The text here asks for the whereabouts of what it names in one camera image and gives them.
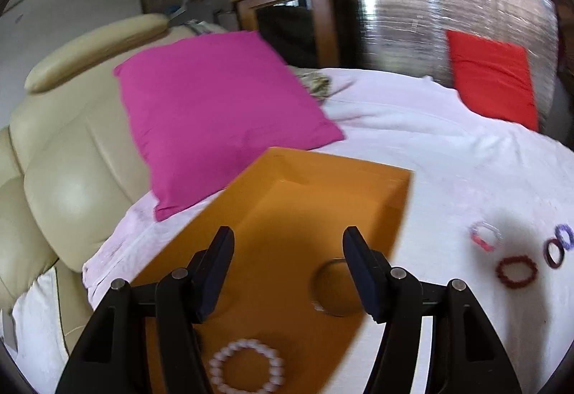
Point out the maroon bangle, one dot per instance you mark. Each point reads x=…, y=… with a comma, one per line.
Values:
x=548, y=254

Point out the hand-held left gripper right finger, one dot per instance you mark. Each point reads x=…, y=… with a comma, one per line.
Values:
x=363, y=282

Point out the beige leather sofa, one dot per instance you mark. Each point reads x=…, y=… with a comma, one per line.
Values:
x=67, y=197

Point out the patterned crumpled cloth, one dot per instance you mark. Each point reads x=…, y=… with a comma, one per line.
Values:
x=319, y=82

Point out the magenta pillow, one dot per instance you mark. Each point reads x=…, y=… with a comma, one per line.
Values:
x=215, y=116

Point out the white cloth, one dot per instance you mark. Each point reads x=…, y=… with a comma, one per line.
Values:
x=38, y=326

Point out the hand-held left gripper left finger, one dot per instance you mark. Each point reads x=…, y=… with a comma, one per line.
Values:
x=214, y=282

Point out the wooden cabinet with glass door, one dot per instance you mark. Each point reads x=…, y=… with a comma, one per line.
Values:
x=287, y=26

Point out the silver foil panel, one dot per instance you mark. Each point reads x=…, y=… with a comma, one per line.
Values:
x=403, y=17

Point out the clear bangle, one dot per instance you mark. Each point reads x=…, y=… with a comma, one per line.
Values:
x=316, y=302

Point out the red pillow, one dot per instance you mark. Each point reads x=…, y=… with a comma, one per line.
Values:
x=491, y=80

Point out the orange cardboard box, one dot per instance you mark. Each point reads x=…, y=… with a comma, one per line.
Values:
x=314, y=205

